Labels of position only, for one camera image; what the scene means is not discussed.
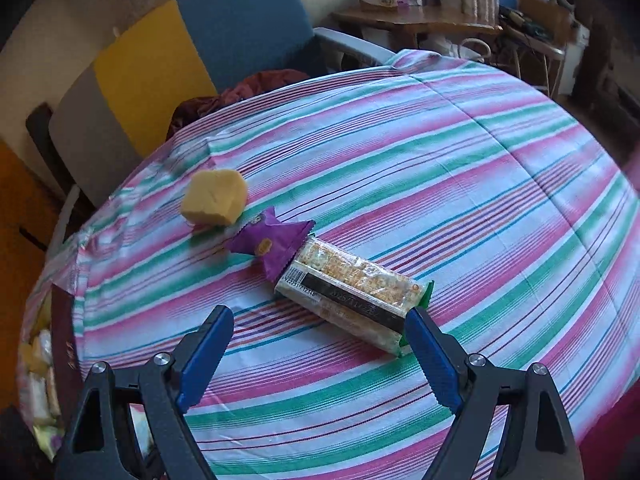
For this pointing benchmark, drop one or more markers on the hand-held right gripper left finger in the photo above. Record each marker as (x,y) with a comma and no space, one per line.
(205,355)

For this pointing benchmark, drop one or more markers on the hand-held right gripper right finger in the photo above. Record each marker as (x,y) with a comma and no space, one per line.
(432,355)

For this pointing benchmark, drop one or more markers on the cracker packet with barcode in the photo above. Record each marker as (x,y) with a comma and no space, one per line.
(350,285)

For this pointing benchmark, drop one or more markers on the maroon cardboard box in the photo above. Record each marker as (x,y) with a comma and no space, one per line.
(62,340)

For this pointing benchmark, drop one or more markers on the purple snack packet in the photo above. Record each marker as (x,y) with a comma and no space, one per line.
(270,245)

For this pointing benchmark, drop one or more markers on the small yellow sponge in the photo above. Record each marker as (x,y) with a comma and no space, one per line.
(215,197)

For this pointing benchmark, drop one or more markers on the striped tablecloth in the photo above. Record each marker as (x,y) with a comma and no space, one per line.
(450,185)

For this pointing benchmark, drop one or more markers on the dark red cloth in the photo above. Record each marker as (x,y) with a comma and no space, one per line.
(260,85)

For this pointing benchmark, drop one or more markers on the white appliance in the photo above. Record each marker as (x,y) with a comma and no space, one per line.
(574,60)

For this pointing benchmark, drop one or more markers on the grey yellow blue chair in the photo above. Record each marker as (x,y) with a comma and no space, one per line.
(240,25)

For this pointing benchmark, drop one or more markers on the wooden side table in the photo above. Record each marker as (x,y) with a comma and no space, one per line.
(425,22)

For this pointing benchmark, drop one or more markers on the brown cardboard box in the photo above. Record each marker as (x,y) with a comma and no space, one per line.
(542,15)

